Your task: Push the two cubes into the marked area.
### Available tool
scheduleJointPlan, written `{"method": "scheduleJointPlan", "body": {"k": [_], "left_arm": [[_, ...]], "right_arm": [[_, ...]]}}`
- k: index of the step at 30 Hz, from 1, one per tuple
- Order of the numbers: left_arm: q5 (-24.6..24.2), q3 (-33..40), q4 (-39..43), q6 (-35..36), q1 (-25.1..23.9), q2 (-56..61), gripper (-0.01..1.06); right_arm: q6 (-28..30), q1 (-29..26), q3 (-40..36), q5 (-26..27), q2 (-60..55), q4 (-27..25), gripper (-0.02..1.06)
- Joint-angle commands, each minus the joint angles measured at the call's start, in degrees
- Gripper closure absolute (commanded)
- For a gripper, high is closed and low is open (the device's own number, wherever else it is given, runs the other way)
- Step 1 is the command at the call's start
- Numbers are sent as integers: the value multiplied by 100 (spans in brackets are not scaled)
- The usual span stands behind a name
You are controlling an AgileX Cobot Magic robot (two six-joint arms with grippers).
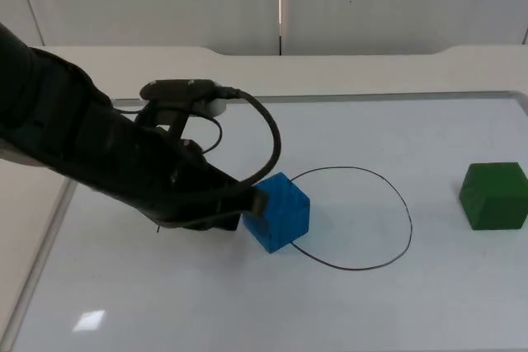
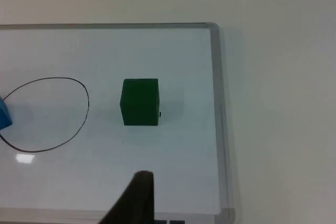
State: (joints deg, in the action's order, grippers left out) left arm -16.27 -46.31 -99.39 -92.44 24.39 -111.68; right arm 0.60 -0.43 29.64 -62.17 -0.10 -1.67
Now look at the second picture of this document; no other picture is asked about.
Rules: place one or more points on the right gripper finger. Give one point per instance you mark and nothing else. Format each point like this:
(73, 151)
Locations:
(136, 203)

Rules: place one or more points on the blue cube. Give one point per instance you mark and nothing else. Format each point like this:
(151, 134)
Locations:
(4, 116)

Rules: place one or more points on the grey-framed whiteboard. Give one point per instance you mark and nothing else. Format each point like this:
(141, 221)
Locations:
(147, 169)

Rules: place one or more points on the green cube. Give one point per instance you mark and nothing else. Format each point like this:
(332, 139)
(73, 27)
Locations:
(139, 103)

